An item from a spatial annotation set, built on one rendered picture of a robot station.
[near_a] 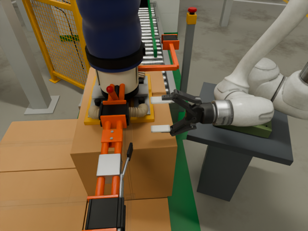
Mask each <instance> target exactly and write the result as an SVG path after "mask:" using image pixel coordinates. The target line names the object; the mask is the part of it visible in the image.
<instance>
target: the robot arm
mask: <svg viewBox="0 0 308 231"><path fill-rule="evenodd" d="M307 14H308V0H289V2H288V4H287V5H286V7H285V8H284V10H283V12H282V13H281V14H280V15H279V17H278V18H277V19H276V20H275V21H274V23H273V24H272V25H271V26H270V27H269V28H268V29H267V31H266V32H265V33H264V34H263V35H262V36H261V37H260V39H259V40H258V41H257V42H256V43H255V44H254V45H253V47H252V48H251V49H250V50H249V51H248V52H247V53H246V54H245V55H244V57H243V58H242V59H241V61H240V62H239V63H238V65H237V67H236V68H235V70H234V71H233V73H232V74H231V75H229V76H227V77H225V78H224V79H223V81H222V82H220V83H218V84H217V85H216V87H215V89H214V99H215V100H213V101H212V102H208V103H202V101H201V98H200V96H193V95H190V94H188V93H185V92H183V91H180V90H177V89H174V90H173V91H174V92H172V93H171V94H170V95H162V96H160V97H150V101H151V104H168V103H172V101H174V102H175V103H177V104H178V105H180V106H181V107H183V108H184V109H186V113H185V117H183V119H181V120H180V121H178V122H177V123H175V124H173V125H172V126H170V125H157V126H151V132H161V133H164V132H169V133H170V135H171V136H172V137H173V136H176V135H178V134H181V133H184V132H187V131H189V130H195V129H197V127H196V123H202V124H211V123H212V124H213V125H214V126H220V125H234V126H237V127H249V126H257V125H261V124H265V123H267V122H269V121H271V119H272V117H273V115H274V109H275V110H277V111H279V112H281V113H284V114H286V115H289V116H292V117H295V118H298V119H301V120H308V62H307V63H306V65H305V66H304V68H303V69H302V70H299V71H296V72H294V73H293V74H292V75H290V76H289V77H285V76H283V75H282V74H281V73H280V69H279V67H278V65H277V64H276V63H274V62H273V61H272V60H270V59H268V58H263V57H264V56H266V55H267V54H268V53H269V52H270V51H271V50H272V49H273V48H274V47H275V46H276V45H277V44H278V43H279V42H281V41H282V40H283V39H284V38H285V37H286V36H287V35H288V34H289V33H290V32H291V31H292V30H293V29H294V28H295V27H296V26H297V25H298V24H299V23H300V22H301V21H302V20H303V18H304V17H305V16H306V15H307ZM184 100H186V101H189V102H192V103H194V104H193V105H191V104H190V103H188V102H186V101H184Z"/></svg>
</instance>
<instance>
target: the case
mask: <svg viewBox="0 0 308 231"><path fill-rule="evenodd" d="M145 74H150V79H151V89H152V97H160V96H162V95H167V94H166V89H165V84H164V80H163V75H162V71H146V72H145ZM94 76H96V72H95V69H94V68H92V67H91V68H90V69H89V73H88V78H87V82H86V86H85V90H84V94H83V99H82V104H81V108H80V112H79V116H78V120H77V125H76V129H75V134H74V138H73V142H72V146H71V151H70V155H71V158H72V160H73V162H74V165H75V167H76V169H77V171H78V174H79V176H80V178H81V181H82V183H83V185H84V188H85V190H86V192H87V194H88V196H95V191H96V184H97V176H96V174H97V168H98V160H99V155H100V153H101V146H102V143H101V138H102V131H103V127H101V126H100V124H98V125H85V124H84V119H85V115H86V111H87V106H88V101H89V97H90V93H91V89H92V85H93V81H94ZM153 108H154V122H139V123H131V121H130V117H129V125H128V126H127V128H123V147H122V154H121V158H122V161H123V164H122V171H123V168H124V165H125V162H126V159H127V151H128V147H129V144H130V143H132V145H133V152H132V155H131V159H130V161H129V162H128V164H127V168H126V172H125V174H124V178H123V180H124V195H123V197H124V200H130V199H141V198H157V197H168V196H172V189H173V181H174V173H175V165H176V154H177V142H176V136H173V137H172V136H171V135H170V133H169V132H164V133H161V132H151V126H157V125H170V126H172V125H173V122H172V118H171V112H170V108H169V104H153ZM111 186H112V183H111V184H105V185H104V195H111Z"/></svg>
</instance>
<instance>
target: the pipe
mask: <svg viewBox="0 0 308 231"><path fill-rule="evenodd" d="M142 96H148V85H147V84H139V91H138V93H137V94H136V95H135V96H134V97H142ZM92 98H93V99H96V98H105V97H104V96H103V95H102V93H101V88H100V85H99V86H94V87H93V92H92Z"/></svg>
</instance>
